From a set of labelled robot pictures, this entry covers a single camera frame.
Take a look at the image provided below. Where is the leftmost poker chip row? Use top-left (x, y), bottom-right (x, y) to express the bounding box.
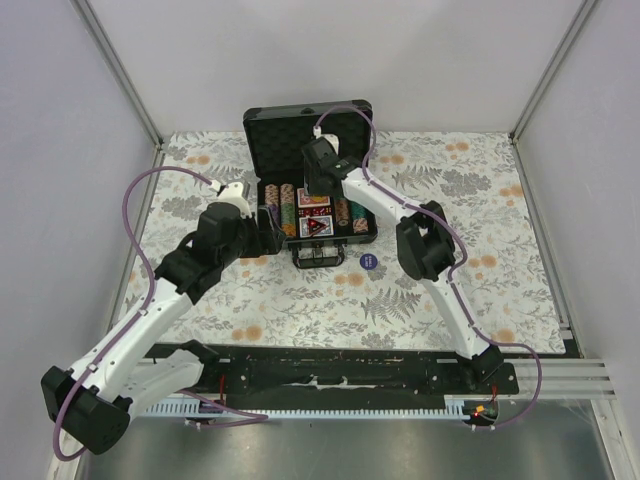
top-left (265, 184), bottom-right (280, 211)

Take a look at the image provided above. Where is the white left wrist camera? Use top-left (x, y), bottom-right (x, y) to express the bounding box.
top-left (211, 181), bottom-right (252, 218)

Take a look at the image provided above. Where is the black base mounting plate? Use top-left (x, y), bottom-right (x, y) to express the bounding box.
top-left (144, 340), bottom-right (519, 396)

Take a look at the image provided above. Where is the red card deck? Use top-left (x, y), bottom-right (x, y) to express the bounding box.
top-left (296, 188), bottom-right (331, 209)

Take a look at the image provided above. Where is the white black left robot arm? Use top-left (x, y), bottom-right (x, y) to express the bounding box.
top-left (41, 202), bottom-right (285, 455)

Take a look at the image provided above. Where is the rightmost poker chip row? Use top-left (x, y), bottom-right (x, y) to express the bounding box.
top-left (349, 201), bottom-right (369, 234)

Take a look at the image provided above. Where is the aluminium front rail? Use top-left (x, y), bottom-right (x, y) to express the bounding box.
top-left (509, 358), bottom-right (615, 400)

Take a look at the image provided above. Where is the poker chip row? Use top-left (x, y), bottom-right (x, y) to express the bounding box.
top-left (349, 201), bottom-right (369, 234)
top-left (265, 184), bottom-right (280, 211)
top-left (280, 184), bottom-right (296, 238)
top-left (335, 198), bottom-right (350, 227)

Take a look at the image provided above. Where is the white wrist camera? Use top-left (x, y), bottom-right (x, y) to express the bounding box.
top-left (313, 126), bottom-right (340, 154)
top-left (211, 181), bottom-right (252, 218)

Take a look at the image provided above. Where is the blue small blind button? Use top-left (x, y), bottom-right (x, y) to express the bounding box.
top-left (359, 253), bottom-right (379, 271)

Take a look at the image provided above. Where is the black poker set case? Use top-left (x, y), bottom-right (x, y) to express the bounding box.
top-left (243, 100), bottom-right (378, 269)

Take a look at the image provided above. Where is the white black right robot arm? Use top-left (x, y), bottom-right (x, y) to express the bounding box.
top-left (302, 137), bottom-right (504, 394)

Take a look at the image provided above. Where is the aluminium frame post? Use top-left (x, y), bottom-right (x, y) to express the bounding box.
top-left (71, 0), bottom-right (164, 150)
top-left (509, 0), bottom-right (600, 145)

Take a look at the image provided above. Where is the aluminium frame post left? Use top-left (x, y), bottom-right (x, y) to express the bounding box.
top-left (71, 0), bottom-right (164, 150)

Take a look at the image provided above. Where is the blue card deck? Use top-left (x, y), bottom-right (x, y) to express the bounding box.
top-left (299, 215), bottom-right (334, 238)

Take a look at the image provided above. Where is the red triangular all-in button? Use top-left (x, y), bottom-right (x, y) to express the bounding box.
top-left (306, 217), bottom-right (327, 236)

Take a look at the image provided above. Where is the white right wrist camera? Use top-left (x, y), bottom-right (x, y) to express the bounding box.
top-left (313, 126), bottom-right (340, 154)

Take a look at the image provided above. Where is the aluminium frame post right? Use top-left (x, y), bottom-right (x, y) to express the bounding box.
top-left (509, 0), bottom-right (600, 145)

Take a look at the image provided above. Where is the floral patterned table mat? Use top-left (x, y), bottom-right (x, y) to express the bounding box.
top-left (141, 132), bottom-right (565, 354)

